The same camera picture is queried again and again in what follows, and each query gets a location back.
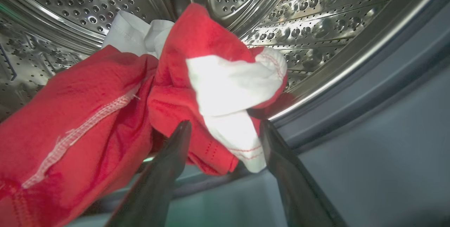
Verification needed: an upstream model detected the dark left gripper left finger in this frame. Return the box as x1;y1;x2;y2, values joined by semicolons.
105;120;192;227

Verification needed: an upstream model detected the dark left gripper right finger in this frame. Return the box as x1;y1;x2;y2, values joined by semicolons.
260;120;348;227

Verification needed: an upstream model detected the red and white garment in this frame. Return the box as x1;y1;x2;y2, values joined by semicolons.
0;3;289;227

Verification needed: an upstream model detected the grey rubber door gasket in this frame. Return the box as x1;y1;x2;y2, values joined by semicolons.
67;0;450;227

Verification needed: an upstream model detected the perforated stainless steel drum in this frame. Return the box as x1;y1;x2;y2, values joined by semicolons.
0;0;450;122

